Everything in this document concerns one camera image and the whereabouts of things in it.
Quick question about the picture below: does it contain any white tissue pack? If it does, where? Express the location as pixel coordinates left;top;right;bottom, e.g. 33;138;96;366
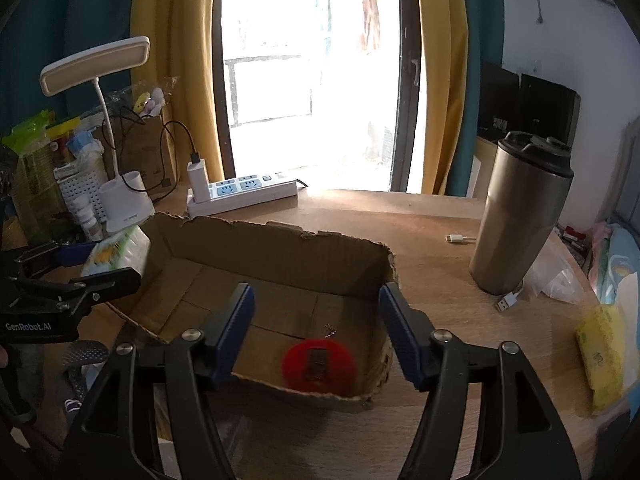
81;226;151;278

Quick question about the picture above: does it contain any green snack bag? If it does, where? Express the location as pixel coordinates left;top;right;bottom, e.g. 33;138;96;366
2;110;65;243

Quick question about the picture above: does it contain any white perforated basket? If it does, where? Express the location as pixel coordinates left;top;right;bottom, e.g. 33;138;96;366
53;160;107;223

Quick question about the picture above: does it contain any white desk lamp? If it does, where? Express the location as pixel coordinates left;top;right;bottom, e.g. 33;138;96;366
39;36;154;235

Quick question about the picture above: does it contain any yellow tissue pack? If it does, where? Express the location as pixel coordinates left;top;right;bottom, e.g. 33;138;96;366
575;304;638;413

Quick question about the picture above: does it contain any white charger adapter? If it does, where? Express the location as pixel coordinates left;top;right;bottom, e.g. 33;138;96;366
186;158;210;204

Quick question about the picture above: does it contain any clear plastic bag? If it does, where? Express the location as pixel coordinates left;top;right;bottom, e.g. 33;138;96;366
524;233;585;306

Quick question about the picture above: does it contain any red round object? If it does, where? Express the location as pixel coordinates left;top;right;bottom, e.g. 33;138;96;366
281;338;357;396

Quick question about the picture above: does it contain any brown cardboard box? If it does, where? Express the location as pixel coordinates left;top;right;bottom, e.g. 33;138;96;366
111;214;397;413

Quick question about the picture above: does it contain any white power strip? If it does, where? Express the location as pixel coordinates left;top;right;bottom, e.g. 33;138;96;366
186;172;299;218

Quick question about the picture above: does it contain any steel travel mug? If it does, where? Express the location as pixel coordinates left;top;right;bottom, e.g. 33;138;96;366
470;131;574;296

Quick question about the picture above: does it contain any yellow left curtain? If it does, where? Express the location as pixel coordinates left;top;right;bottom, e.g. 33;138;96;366
130;0;224;180

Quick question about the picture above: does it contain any yellow curtain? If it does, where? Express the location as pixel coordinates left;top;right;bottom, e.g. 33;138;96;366
419;0;469;194
130;0;224;180

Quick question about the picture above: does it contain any black monitor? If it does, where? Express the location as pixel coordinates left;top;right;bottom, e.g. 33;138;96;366
477;63;582;146

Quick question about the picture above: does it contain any yellow right curtain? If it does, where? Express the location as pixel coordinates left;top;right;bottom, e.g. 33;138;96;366
419;0;469;194

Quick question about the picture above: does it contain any white usb cable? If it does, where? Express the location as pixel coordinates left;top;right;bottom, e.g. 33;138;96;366
444;232;526;313

